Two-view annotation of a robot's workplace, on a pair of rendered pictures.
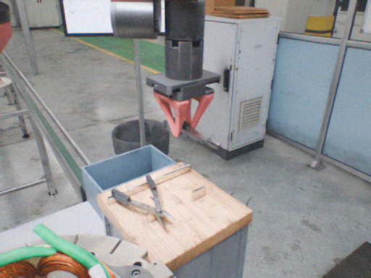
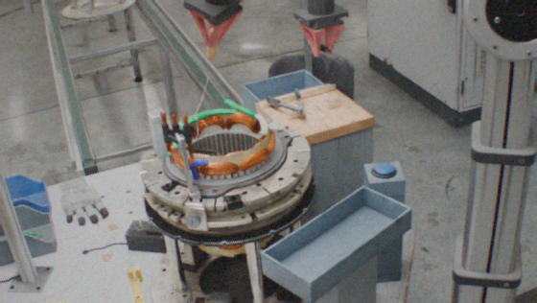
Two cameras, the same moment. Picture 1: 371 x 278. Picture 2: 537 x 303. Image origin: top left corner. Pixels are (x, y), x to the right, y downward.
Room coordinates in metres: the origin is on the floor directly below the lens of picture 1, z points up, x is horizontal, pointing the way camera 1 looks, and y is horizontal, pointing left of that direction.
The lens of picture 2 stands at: (-0.85, -0.23, 1.71)
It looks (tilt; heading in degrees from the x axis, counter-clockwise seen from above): 30 degrees down; 16
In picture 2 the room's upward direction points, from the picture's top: 5 degrees counter-clockwise
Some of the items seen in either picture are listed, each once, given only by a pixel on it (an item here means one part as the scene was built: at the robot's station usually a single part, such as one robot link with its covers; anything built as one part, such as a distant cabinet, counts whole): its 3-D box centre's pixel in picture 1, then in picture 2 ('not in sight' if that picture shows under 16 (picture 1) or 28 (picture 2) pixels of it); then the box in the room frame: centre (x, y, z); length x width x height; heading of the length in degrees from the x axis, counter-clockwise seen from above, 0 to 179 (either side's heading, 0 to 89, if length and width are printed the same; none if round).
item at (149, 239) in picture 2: not in sight; (149, 234); (0.24, 0.39, 0.81); 0.10 x 0.06 x 0.06; 92
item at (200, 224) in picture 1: (172, 208); (313, 114); (0.41, 0.02, 1.05); 0.20 x 0.19 x 0.02; 38
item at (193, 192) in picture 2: not in sight; (189, 167); (0.01, 0.16, 1.15); 0.03 x 0.02 x 0.12; 33
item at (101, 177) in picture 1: (135, 217); (287, 137); (0.53, 0.12, 0.92); 0.17 x 0.11 x 0.28; 128
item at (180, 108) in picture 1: (182, 108); (321, 34); (0.45, 0.01, 1.22); 0.07 x 0.07 x 0.09; 38
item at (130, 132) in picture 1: (142, 152); (313, 103); (1.79, 0.31, 0.39); 0.39 x 0.39 x 0.35
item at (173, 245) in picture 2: not in sight; (174, 253); (0.07, 0.25, 0.91); 0.02 x 0.02 x 0.21
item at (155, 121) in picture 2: not in sight; (159, 134); (0.14, 0.26, 1.14); 0.03 x 0.03 x 0.09; 41
